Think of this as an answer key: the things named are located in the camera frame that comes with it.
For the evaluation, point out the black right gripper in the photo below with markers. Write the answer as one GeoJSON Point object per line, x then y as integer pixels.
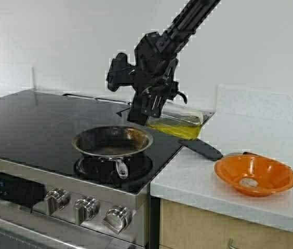
{"type": "Point", "coordinates": [156, 62]}

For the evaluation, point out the glass oil pitcher black lid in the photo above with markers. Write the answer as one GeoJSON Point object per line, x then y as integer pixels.
{"type": "Point", "coordinates": [176, 120]}

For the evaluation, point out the stainless steel frying pan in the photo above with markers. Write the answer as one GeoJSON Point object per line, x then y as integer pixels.
{"type": "Point", "coordinates": [113, 143]}

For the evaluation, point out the black spatula orange accent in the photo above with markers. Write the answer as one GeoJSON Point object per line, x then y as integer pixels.
{"type": "Point", "coordinates": [207, 151]}

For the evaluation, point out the orange plastic bowl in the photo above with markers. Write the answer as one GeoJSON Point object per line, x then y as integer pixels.
{"type": "Point", "coordinates": [273, 176]}

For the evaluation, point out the raw shrimp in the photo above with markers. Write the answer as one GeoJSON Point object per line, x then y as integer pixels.
{"type": "Point", "coordinates": [248, 182]}

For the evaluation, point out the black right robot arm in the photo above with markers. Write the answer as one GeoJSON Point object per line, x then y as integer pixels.
{"type": "Point", "coordinates": [189, 19]}

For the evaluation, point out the right steel stove knob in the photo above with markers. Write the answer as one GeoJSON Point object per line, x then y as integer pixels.
{"type": "Point", "coordinates": [117, 218]}

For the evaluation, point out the steel stove knob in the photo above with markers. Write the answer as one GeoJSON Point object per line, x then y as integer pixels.
{"type": "Point", "coordinates": [56, 199]}
{"type": "Point", "coordinates": [85, 209]}
{"type": "Point", "coordinates": [117, 218]}

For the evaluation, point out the middle steel stove knob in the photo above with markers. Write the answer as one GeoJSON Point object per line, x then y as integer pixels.
{"type": "Point", "coordinates": [85, 209]}

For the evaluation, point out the wooden base cabinet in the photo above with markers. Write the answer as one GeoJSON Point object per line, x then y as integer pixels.
{"type": "Point", "coordinates": [183, 226]}

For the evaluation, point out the left steel stove knob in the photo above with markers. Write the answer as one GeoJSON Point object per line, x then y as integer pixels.
{"type": "Point", "coordinates": [56, 199]}

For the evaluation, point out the stainless steel stove range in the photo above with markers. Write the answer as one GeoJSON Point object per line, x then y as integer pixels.
{"type": "Point", "coordinates": [36, 156]}

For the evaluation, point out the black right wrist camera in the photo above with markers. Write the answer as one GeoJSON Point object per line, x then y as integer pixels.
{"type": "Point", "coordinates": [121, 73]}

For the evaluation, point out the metal cabinet handle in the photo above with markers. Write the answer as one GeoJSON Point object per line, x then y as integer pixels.
{"type": "Point", "coordinates": [231, 244]}

